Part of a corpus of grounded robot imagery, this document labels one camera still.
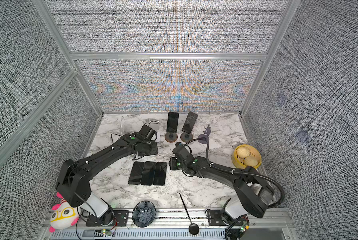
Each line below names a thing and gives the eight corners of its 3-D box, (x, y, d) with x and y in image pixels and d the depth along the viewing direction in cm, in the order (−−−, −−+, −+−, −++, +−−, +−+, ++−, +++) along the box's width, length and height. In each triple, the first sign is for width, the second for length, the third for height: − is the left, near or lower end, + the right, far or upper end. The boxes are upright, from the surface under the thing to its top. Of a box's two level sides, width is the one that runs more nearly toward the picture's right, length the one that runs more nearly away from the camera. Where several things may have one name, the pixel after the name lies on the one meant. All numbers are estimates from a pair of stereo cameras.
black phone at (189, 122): (182, 134, 107) (182, 119, 95) (188, 125, 112) (190, 111, 100) (189, 138, 105) (191, 123, 93) (196, 129, 110) (198, 114, 98)
